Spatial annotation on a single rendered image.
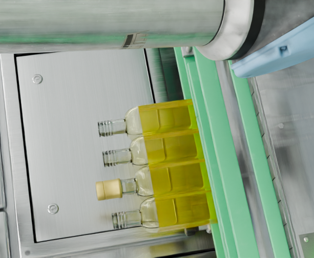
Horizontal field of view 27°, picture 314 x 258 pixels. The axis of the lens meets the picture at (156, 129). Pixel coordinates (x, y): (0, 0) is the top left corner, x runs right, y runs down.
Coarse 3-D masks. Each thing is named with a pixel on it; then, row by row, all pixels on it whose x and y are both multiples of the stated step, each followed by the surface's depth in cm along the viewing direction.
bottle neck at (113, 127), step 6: (108, 120) 118; (114, 120) 118; (120, 120) 118; (102, 126) 117; (108, 126) 117; (114, 126) 117; (120, 126) 117; (102, 132) 117; (108, 132) 117; (114, 132) 117; (120, 132) 118
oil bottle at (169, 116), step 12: (132, 108) 118; (144, 108) 118; (156, 108) 118; (168, 108) 118; (180, 108) 118; (192, 108) 118; (132, 120) 117; (144, 120) 117; (156, 120) 117; (168, 120) 117; (180, 120) 117; (192, 120) 117; (132, 132) 116; (144, 132) 116; (156, 132) 117
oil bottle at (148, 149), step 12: (168, 132) 116; (180, 132) 116; (192, 132) 116; (132, 144) 115; (144, 144) 115; (156, 144) 115; (168, 144) 115; (180, 144) 115; (192, 144) 116; (132, 156) 115; (144, 156) 114; (156, 156) 114; (168, 156) 114; (180, 156) 115; (192, 156) 115
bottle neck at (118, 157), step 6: (114, 150) 116; (120, 150) 116; (126, 150) 116; (102, 156) 117; (108, 156) 115; (114, 156) 115; (120, 156) 115; (126, 156) 115; (108, 162) 115; (114, 162) 115; (120, 162) 116; (126, 162) 116
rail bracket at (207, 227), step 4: (184, 228) 119; (188, 228) 117; (192, 228) 117; (196, 228) 118; (200, 228) 118; (204, 228) 118; (208, 228) 118; (188, 232) 118; (192, 232) 118; (208, 232) 120
